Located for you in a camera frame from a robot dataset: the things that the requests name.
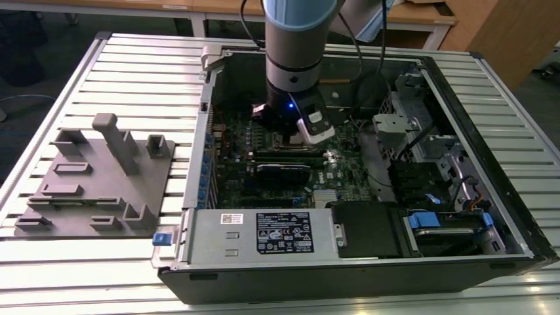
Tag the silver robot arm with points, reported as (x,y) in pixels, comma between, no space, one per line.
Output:
(293,42)

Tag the CPU socket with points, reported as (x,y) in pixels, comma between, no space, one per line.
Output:
(301,148)

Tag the black RAM slot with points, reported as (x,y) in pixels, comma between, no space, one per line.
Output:
(288,153)
(288,161)

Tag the black plastic bay cover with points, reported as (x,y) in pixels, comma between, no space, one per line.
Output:
(367,229)

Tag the black graphics card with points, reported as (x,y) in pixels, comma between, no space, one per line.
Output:
(281,178)

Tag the green motherboard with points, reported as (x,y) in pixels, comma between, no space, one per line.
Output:
(345,170)

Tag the grey case latch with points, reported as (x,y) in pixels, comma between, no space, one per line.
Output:
(212,52)

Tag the silver chipset heatsink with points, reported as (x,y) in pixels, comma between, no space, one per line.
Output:
(324,195)

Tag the wooden desk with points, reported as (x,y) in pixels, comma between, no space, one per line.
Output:
(213,7)

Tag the metal drive cage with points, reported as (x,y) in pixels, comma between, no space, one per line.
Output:
(455,157)

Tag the silver power supply unit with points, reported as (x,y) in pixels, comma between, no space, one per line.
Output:
(209,243)

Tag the blue plastic latch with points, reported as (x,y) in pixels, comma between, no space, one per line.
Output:
(161,239)

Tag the grey parts rack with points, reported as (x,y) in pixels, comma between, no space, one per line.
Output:
(100,197)

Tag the black PC case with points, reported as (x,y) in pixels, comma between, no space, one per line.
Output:
(305,285)

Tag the hard disk in blue carrier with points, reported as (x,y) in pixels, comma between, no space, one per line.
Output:
(441,241)

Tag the wooden cabinet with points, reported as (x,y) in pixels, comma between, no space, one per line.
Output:
(516,33)

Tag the black chair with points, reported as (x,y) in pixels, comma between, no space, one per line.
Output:
(21,49)

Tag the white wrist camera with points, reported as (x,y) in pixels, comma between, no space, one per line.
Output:
(317,128)

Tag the grey metal bracket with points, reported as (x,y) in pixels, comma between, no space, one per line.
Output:
(389,129)

